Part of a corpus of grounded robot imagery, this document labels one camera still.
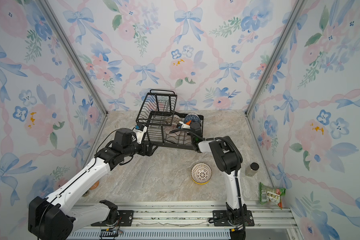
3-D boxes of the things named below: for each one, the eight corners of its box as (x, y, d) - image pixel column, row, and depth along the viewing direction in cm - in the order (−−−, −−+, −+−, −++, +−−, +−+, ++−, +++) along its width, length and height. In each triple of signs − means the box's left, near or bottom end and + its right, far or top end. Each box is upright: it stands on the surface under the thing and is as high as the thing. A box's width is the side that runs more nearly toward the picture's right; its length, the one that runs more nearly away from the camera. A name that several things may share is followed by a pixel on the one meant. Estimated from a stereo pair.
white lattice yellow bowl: (191, 186, 86) (192, 182, 80) (191, 168, 93) (191, 162, 87) (210, 186, 86) (213, 182, 80) (208, 168, 93) (210, 162, 87)
